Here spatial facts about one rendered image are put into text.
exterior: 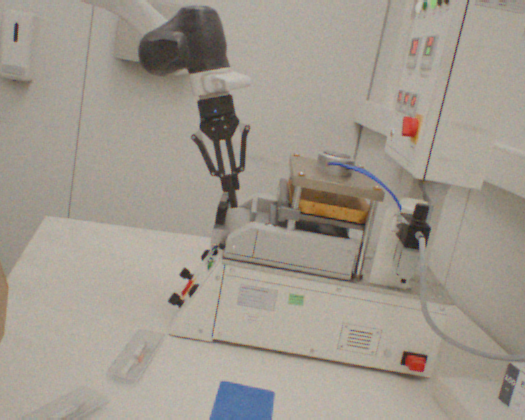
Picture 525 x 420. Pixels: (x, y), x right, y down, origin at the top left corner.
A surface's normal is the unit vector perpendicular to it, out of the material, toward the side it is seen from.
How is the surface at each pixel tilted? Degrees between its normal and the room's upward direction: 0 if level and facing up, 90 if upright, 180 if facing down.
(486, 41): 90
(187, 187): 90
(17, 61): 90
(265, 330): 90
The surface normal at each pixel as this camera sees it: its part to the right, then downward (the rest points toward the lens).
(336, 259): -0.02, 0.23
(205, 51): 0.13, 0.39
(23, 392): 0.18, -0.96
